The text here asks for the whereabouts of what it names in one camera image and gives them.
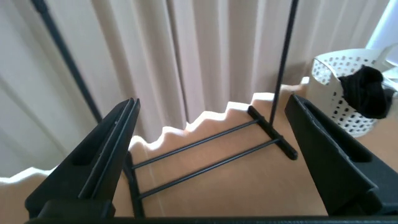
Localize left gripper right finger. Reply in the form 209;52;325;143
284;94;398;216

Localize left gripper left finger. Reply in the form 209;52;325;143
24;98;141;218

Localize black shorts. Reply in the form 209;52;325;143
338;64;395;120

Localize black clothes rack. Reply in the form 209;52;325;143
29;0;299;218

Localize white laundry basket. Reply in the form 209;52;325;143
306;43;398;138

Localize beige curtain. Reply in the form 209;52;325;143
0;0;389;179

